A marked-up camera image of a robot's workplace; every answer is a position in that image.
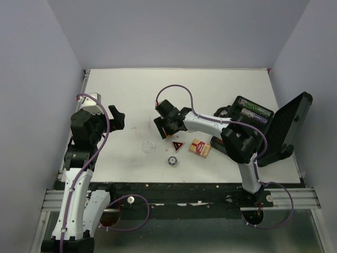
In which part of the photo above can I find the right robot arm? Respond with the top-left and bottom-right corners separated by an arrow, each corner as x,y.
154,100 -> 267,207

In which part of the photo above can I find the clear round dealer button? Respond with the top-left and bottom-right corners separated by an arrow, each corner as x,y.
142,141 -> 156,154

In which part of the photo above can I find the green purple chip roll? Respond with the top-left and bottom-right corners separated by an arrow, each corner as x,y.
238,98 -> 272,118

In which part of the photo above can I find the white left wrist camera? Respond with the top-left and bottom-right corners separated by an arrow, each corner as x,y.
76,96 -> 104,115

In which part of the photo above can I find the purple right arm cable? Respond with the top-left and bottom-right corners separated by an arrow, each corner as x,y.
155,84 -> 294,229

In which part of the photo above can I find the aluminium frame rail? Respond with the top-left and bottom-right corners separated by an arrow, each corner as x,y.
42,187 -> 322,211

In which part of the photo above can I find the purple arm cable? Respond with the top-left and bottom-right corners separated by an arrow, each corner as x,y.
155,84 -> 294,229
60,94 -> 151,253

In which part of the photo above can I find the black poker set case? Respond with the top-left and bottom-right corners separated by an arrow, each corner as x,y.
214,92 -> 313,167

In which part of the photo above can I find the purple white chip roll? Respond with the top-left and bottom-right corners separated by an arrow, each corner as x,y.
240,108 -> 268,125

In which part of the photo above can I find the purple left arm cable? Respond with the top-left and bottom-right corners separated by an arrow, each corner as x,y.
60,94 -> 151,253

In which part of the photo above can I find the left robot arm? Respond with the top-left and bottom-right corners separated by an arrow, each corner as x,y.
41,105 -> 125,252

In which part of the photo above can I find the red Texas Hold'em card deck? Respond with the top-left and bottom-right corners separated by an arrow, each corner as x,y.
189,139 -> 211,158

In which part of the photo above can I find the blue ten poker chip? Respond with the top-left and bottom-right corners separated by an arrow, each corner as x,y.
167,156 -> 177,166

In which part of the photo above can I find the triangular all in button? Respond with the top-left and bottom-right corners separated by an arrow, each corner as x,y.
172,141 -> 185,153

